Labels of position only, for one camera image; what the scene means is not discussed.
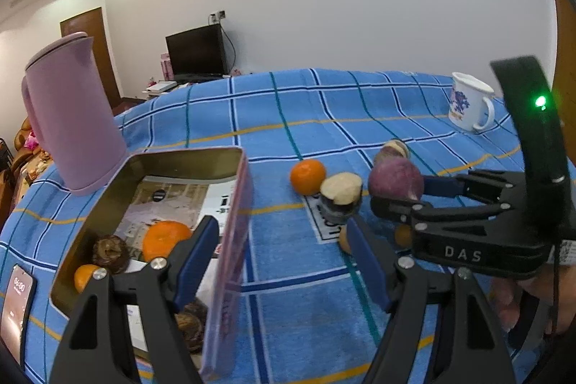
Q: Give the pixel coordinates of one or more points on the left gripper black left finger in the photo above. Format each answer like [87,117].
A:
[96,346]

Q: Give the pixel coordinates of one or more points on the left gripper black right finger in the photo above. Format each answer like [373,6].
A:
[468,346]

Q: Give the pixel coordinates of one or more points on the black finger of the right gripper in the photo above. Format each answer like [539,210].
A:
[488,187]
[424,216]

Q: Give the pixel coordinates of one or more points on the purple round fruit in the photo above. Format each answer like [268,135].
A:
[396,177]

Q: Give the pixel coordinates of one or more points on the small brown longan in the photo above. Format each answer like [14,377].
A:
[343,242]

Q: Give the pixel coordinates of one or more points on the small orange tangerine in tin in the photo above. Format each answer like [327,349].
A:
[82,276]

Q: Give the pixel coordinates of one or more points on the white floral mug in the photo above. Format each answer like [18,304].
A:
[471,106]

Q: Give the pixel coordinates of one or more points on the smartphone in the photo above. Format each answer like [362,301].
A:
[15,312]

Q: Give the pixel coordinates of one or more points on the blue plaid tablecloth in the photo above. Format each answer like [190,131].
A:
[306,301]

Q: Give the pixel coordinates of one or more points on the pink metal tin box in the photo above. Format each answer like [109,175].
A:
[217,356]

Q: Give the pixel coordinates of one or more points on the paper leaflet in tin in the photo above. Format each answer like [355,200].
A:
[184,200]

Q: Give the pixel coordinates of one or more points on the brown leather sofa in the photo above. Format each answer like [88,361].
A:
[19,171]

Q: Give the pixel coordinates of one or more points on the purple electric kettle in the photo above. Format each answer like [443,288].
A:
[70,115]

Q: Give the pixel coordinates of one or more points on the white tv stand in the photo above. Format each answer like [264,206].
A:
[161,88]

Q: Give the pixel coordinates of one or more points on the black television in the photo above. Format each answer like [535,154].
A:
[198,54]

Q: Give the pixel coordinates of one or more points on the brown wooden door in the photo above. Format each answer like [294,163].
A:
[91,22]

